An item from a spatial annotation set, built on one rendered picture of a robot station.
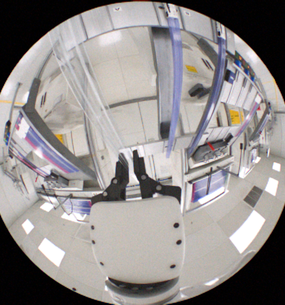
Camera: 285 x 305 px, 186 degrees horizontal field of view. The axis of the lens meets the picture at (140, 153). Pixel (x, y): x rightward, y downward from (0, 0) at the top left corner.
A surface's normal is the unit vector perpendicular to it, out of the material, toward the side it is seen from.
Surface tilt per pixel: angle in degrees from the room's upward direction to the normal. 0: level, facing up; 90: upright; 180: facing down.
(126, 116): 90
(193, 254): 180
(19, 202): 90
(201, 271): 180
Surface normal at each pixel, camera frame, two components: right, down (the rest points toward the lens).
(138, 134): 0.03, 0.18
